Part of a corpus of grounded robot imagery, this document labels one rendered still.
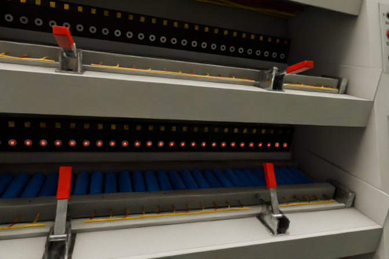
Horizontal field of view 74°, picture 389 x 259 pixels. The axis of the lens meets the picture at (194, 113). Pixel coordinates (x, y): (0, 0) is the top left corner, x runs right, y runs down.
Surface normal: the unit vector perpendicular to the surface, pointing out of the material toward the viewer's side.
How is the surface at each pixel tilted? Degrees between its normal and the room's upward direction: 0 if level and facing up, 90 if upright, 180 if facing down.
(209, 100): 111
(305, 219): 21
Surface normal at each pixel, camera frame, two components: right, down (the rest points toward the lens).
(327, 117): 0.29, 0.25
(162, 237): 0.12, -0.97
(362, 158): -0.95, -0.04
